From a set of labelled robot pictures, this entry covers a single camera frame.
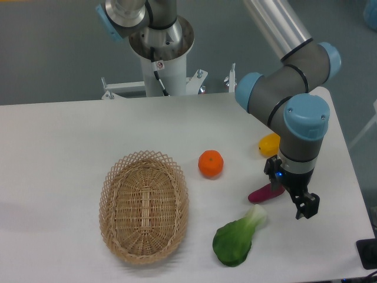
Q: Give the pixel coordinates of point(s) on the woven wicker basket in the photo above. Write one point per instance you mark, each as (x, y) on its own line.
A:
(144, 207)

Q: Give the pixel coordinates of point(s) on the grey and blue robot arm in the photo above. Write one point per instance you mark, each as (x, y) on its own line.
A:
(281, 101)

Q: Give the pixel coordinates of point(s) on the yellow bell pepper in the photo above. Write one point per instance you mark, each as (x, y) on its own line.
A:
(269, 145)

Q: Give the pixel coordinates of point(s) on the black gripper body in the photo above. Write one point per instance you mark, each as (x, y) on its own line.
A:
(295, 184)

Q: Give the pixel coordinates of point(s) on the black device at table edge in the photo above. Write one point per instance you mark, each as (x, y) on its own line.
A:
(367, 252)

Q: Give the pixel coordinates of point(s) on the green bok choy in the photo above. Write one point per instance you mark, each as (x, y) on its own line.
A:
(233, 241)

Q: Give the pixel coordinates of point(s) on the blue object top right corner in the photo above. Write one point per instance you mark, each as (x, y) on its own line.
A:
(369, 14)

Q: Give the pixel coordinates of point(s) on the purple sweet potato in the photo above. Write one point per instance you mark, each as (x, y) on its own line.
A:
(265, 193)

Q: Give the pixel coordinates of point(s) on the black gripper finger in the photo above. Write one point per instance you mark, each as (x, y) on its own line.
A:
(272, 169)
(307, 204)

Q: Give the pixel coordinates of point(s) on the white frame at right edge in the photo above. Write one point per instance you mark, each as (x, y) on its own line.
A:
(365, 129)

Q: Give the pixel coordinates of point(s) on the orange tangerine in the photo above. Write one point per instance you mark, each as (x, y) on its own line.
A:
(210, 163)

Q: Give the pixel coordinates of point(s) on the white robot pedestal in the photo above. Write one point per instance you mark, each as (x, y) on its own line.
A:
(160, 78)

